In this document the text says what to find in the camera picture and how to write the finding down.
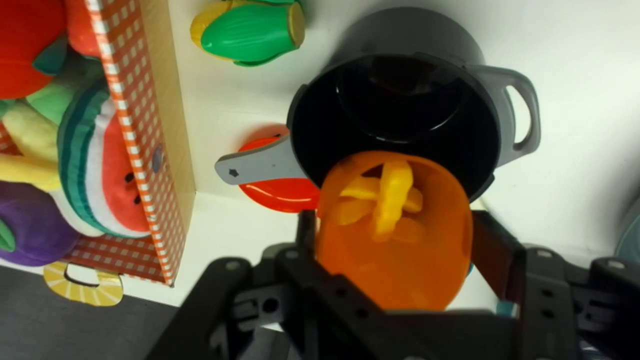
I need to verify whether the orange plastic cup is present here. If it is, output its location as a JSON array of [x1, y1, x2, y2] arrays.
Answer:
[[313, 152, 472, 311]]

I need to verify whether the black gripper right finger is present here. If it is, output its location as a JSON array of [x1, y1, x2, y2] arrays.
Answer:
[[472, 210, 640, 360]]

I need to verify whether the red plush tomato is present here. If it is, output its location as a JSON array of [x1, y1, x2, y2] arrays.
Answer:
[[0, 0, 65, 98]]

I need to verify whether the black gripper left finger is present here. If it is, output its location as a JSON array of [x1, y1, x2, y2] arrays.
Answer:
[[146, 211, 400, 360]]

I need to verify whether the plush watermelon slice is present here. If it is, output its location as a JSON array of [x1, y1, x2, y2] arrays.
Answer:
[[58, 81, 149, 240]]

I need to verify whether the purple plush eggplant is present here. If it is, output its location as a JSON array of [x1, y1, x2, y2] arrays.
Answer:
[[0, 181, 79, 266]]

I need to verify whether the red plate with grey spatula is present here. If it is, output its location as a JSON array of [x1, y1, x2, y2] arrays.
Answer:
[[213, 124, 320, 211]]

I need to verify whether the black toy pot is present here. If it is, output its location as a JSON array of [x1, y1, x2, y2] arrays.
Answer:
[[288, 6, 541, 197]]

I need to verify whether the green toy corn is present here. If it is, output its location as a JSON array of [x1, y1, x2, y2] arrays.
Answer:
[[189, 0, 305, 66]]

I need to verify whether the red checkered toy basket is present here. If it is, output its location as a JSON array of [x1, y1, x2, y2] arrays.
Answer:
[[0, 0, 197, 307]]

